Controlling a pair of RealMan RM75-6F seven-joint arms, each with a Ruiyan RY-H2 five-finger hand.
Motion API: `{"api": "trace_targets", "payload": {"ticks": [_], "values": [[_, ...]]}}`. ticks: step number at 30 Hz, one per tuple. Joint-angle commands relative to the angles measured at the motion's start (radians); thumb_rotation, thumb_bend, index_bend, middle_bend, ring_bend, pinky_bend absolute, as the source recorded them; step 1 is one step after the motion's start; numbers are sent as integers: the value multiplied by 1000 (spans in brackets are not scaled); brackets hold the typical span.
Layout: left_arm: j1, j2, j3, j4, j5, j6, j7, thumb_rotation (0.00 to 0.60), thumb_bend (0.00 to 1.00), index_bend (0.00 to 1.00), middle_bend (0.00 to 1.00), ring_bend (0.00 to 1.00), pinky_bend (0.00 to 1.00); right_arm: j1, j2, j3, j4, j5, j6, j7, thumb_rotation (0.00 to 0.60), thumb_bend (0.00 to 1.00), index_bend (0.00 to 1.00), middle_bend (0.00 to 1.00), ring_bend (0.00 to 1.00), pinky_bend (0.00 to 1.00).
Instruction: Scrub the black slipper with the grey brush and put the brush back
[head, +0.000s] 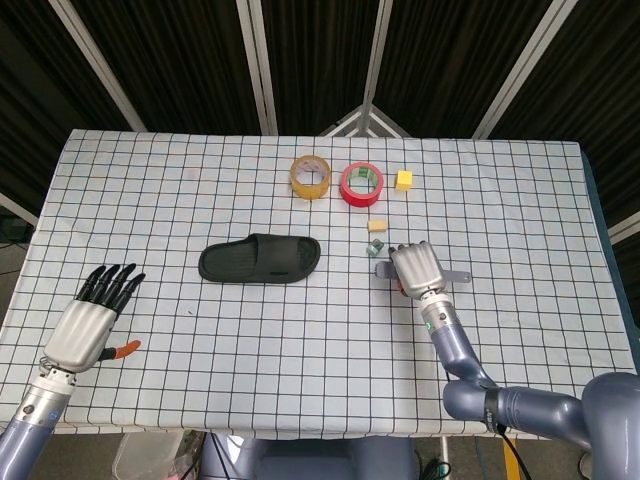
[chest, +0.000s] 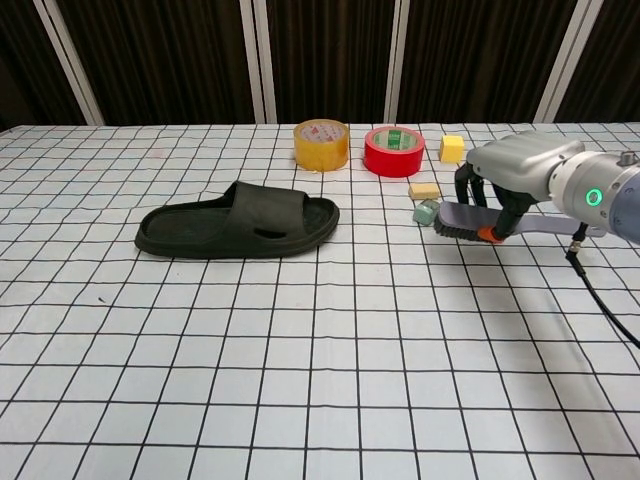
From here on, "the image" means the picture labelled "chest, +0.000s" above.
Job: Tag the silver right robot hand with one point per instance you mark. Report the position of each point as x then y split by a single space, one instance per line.
520 160

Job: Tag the grey cleaning brush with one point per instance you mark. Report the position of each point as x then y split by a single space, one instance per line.
465 212

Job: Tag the black slide sandal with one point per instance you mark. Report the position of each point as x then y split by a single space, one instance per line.
260 210

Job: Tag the yellow cube block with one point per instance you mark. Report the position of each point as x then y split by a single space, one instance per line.
451 149

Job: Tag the tan rectangular block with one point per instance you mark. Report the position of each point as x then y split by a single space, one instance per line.
424 192

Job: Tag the small green block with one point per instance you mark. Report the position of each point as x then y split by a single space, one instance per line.
424 214

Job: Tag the red tape roll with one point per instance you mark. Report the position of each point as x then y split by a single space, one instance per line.
392 162

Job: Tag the yellow transparent tape roll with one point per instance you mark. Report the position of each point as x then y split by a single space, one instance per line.
320 150

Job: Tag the white grid-pattern tablecloth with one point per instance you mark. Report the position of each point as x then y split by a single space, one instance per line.
320 350

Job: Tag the white partition frame post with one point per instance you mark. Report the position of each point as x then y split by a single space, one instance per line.
258 115
398 60
565 60
66 60

